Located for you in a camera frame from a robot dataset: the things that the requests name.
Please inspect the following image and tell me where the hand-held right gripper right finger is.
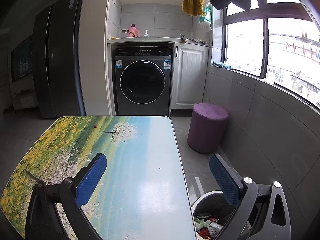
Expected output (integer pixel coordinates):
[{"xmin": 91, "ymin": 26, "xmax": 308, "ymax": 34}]
[{"xmin": 209, "ymin": 154, "xmax": 292, "ymax": 240}]

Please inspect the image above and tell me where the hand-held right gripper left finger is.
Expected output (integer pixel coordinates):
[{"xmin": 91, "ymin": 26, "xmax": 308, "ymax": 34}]
[{"xmin": 24, "ymin": 152, "xmax": 108, "ymax": 240}]

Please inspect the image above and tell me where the white round trash bin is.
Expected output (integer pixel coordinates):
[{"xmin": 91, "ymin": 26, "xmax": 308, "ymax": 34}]
[{"xmin": 191, "ymin": 190, "xmax": 253, "ymax": 240}]

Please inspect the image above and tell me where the green plastic bag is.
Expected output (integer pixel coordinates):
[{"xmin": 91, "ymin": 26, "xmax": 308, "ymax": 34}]
[{"xmin": 194, "ymin": 216, "xmax": 208, "ymax": 230}]

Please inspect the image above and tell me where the red snack wrapper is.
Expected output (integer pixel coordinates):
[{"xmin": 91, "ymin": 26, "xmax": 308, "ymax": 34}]
[{"xmin": 199, "ymin": 226, "xmax": 213, "ymax": 239}]

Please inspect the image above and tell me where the black bin liner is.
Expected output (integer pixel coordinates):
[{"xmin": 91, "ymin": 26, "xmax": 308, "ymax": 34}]
[{"xmin": 194, "ymin": 194, "xmax": 237, "ymax": 220}]

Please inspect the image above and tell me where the white crumpled wrapper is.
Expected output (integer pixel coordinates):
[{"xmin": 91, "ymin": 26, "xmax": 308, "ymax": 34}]
[{"xmin": 206, "ymin": 221, "xmax": 223, "ymax": 237}]

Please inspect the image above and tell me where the purple round stool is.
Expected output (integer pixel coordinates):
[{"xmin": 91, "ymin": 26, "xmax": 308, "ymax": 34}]
[{"xmin": 187, "ymin": 102, "xmax": 229, "ymax": 154}]

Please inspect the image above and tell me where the landscape print table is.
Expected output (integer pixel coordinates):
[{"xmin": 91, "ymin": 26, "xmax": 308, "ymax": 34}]
[{"xmin": 0, "ymin": 116, "xmax": 197, "ymax": 240}]

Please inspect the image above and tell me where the white television cabinet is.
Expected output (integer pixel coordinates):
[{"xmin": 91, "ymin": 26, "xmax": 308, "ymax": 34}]
[{"xmin": 12, "ymin": 90, "xmax": 38, "ymax": 110}]

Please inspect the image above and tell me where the dark grey washing machine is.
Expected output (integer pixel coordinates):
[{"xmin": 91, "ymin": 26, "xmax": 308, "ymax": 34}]
[{"xmin": 114, "ymin": 46, "xmax": 173, "ymax": 117}]

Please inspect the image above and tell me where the white cabinet door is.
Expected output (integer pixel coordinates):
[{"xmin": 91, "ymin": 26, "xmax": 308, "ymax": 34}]
[{"xmin": 171, "ymin": 45, "xmax": 209, "ymax": 109}]

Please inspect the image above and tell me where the blue folded cloth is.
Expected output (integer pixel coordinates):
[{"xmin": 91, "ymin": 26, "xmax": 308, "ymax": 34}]
[{"xmin": 212, "ymin": 60, "xmax": 233, "ymax": 70}]

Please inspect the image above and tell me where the dark grey refrigerator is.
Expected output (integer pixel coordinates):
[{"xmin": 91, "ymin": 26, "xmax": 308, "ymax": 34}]
[{"xmin": 32, "ymin": 0, "xmax": 87, "ymax": 119}]

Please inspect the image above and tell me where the flat screen television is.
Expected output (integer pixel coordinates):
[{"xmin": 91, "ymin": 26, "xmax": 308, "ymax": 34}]
[{"xmin": 10, "ymin": 34, "xmax": 35, "ymax": 83}]

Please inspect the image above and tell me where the grey rag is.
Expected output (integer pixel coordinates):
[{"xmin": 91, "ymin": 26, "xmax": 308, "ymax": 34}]
[{"xmin": 184, "ymin": 38, "xmax": 207, "ymax": 45}]

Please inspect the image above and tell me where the pink detergent bottle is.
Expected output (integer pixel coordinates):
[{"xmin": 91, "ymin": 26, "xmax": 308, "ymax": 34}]
[{"xmin": 128, "ymin": 24, "xmax": 140, "ymax": 38}]

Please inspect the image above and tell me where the white countertop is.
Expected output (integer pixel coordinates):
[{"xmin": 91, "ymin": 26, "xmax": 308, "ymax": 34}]
[{"xmin": 107, "ymin": 36, "xmax": 210, "ymax": 47}]

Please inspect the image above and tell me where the green hanging packet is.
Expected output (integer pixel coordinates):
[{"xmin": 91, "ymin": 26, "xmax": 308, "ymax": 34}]
[{"xmin": 199, "ymin": 2, "xmax": 213, "ymax": 26}]

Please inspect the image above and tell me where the black frame window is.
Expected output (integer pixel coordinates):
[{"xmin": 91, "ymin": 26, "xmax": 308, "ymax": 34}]
[{"xmin": 224, "ymin": 0, "xmax": 320, "ymax": 107}]

